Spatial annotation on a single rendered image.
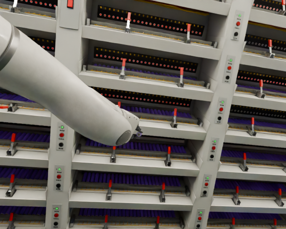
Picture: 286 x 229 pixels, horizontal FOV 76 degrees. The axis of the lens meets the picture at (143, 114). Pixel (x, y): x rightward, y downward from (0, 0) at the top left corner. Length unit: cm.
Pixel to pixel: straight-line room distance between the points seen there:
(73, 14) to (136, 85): 37
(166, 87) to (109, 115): 49
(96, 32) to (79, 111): 51
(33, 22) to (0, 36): 59
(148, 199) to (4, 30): 88
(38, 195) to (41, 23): 73
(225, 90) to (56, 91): 75
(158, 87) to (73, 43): 39
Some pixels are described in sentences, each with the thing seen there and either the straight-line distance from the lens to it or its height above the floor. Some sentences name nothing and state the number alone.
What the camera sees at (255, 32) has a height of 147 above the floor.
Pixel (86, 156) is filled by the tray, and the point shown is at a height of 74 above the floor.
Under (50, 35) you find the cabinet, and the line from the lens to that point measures 107.
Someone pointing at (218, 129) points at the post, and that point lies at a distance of 95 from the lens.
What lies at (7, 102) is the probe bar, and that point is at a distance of 97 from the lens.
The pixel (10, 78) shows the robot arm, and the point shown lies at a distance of 33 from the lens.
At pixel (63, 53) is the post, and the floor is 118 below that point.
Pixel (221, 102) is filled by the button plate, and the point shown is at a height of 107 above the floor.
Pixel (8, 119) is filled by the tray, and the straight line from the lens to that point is 93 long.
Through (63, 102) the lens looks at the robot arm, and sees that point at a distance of 37.
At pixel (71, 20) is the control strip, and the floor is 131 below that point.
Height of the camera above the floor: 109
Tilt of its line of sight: 9 degrees down
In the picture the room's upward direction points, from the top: 8 degrees clockwise
